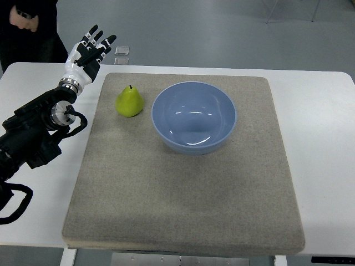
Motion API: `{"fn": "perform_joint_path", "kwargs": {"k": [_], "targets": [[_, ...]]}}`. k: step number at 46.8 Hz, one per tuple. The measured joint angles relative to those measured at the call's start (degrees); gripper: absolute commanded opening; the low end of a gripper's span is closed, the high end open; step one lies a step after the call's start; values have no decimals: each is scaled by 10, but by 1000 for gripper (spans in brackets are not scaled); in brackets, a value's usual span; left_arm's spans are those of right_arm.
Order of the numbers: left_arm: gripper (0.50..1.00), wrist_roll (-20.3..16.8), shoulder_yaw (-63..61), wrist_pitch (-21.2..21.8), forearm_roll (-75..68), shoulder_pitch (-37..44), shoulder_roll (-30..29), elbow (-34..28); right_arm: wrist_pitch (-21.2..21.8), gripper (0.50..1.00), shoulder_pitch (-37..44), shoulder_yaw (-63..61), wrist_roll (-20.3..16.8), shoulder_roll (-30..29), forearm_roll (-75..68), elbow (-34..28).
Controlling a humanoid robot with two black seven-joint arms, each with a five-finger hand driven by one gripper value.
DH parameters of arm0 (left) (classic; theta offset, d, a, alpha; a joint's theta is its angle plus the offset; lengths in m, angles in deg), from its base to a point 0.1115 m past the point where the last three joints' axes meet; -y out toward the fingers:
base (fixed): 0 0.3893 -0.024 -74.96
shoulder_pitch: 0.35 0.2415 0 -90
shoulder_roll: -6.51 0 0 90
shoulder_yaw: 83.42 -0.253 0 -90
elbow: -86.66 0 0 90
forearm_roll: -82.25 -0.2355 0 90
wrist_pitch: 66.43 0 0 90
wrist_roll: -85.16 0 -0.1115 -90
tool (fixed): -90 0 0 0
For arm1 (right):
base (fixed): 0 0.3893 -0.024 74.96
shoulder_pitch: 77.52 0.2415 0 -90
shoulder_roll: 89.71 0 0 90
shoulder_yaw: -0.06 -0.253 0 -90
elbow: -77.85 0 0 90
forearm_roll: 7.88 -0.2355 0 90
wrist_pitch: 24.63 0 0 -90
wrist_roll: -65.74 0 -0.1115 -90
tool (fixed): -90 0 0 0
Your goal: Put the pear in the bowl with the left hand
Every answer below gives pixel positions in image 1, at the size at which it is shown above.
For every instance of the metal table base plate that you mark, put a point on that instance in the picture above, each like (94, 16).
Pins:
(127, 259)

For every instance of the black table control panel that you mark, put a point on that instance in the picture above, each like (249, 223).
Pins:
(333, 260)

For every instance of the blue bowl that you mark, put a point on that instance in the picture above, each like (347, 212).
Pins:
(193, 118)

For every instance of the upper metal floor plate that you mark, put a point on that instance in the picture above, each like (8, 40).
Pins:
(122, 50)

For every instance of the metal frame legs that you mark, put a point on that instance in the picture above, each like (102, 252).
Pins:
(284, 11)

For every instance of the metal floor plate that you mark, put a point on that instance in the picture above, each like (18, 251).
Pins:
(121, 61)
(122, 50)

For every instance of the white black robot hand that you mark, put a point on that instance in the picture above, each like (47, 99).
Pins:
(83, 62)

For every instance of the green pear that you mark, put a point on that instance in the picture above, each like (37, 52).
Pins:
(129, 102)

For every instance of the lower metal floor plate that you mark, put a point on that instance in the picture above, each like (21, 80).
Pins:
(121, 61)

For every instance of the grey felt mat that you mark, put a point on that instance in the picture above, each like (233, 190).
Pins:
(134, 193)

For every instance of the person in dark clothes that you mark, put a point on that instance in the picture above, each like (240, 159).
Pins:
(29, 33)

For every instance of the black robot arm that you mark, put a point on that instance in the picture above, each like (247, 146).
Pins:
(32, 136)

